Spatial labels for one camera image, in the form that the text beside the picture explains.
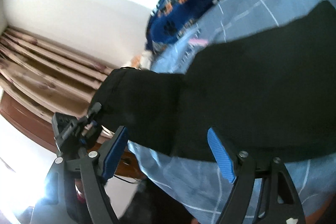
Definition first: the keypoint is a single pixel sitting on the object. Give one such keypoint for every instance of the beige patterned curtain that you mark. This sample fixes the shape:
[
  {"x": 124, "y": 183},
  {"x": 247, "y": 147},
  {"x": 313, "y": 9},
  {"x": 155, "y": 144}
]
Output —
[{"x": 47, "y": 74}]

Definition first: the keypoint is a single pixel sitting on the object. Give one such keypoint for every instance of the floral white pillow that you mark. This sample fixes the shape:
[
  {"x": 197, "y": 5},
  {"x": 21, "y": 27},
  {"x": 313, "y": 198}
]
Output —
[{"x": 141, "y": 60}]

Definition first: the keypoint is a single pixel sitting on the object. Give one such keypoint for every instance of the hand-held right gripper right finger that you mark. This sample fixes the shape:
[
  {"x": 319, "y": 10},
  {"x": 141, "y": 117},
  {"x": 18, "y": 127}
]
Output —
[{"x": 221, "y": 155}]

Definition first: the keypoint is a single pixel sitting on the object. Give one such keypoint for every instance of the black pants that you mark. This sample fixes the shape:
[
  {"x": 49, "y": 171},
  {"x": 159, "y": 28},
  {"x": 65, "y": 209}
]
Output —
[{"x": 236, "y": 87}]

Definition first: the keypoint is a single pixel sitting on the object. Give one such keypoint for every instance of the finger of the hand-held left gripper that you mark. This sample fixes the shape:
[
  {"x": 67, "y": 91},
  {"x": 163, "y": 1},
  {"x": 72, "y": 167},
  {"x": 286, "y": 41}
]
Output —
[{"x": 93, "y": 111}]

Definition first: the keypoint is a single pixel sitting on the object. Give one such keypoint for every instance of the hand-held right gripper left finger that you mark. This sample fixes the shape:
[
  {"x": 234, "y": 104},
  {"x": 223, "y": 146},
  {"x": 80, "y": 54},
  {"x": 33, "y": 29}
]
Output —
[{"x": 115, "y": 153}]

